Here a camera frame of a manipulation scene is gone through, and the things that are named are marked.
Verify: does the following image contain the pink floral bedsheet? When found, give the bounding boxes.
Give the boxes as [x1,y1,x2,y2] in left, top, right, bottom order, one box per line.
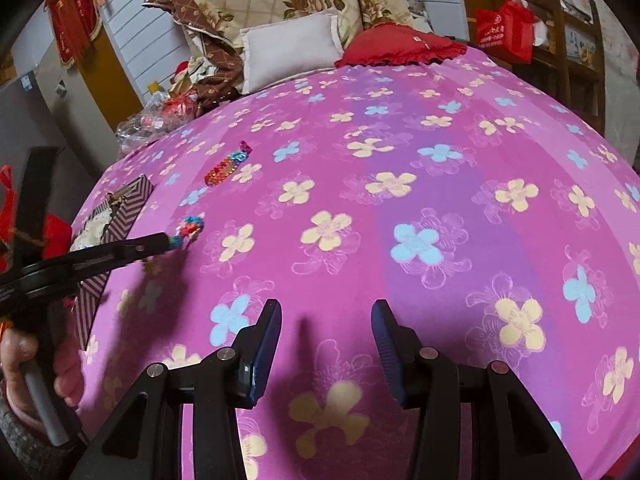
[75,51,640,480]

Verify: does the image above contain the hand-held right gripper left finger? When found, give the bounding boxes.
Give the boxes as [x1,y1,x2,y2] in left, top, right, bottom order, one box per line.
[67,298,283,480]

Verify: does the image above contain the orange red bead bracelet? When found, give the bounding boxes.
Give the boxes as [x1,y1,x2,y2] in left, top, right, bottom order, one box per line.
[203,140,252,187]

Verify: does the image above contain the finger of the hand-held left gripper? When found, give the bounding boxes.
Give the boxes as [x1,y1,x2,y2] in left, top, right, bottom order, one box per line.
[69,232,172,287]

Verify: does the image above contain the person's left forearm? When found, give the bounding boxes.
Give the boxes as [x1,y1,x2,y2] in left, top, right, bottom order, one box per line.
[0,376,88,480]

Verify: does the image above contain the grey cabinet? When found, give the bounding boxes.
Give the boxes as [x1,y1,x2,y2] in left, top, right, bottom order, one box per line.
[0,52,123,211]

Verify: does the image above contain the colourful bead necklace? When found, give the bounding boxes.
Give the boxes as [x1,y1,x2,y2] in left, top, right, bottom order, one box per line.
[167,214,207,252]

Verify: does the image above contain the person's left hand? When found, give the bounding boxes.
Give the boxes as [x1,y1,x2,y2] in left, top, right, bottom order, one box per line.
[0,332,84,411]

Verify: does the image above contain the plain red tote bag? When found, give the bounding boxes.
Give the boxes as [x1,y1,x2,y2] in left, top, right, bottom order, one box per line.
[0,164,77,273]

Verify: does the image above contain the brown floral blanket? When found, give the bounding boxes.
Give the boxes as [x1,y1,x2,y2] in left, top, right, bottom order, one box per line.
[142,0,247,113]

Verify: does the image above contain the clear plastic bags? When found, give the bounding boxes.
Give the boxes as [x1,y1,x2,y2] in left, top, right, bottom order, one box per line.
[116,89,202,154]

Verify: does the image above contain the red wall hanging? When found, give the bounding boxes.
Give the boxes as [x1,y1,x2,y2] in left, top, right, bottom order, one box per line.
[44,0,104,69]

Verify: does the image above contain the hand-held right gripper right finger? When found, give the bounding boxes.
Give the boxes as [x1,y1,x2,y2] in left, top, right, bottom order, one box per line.
[370,299,583,480]

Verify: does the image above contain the striped cardboard box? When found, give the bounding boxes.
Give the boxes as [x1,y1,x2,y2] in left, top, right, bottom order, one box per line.
[69,174,157,352]

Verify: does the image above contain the red frilled pillow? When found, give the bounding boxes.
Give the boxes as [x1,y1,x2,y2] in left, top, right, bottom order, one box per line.
[333,22,469,69]

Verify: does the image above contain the white pillow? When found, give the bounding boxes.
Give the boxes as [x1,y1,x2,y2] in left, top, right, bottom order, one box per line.
[238,9,347,96]

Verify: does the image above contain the wooden chair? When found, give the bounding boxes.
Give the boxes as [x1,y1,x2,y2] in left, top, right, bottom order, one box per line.
[510,0,609,147]

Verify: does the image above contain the white fluffy hair accessory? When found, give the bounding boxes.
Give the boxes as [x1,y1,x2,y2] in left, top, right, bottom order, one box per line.
[70,208,120,253]

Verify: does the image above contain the red shopping bag white print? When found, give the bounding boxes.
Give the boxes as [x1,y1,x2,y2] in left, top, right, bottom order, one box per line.
[473,0,539,65]

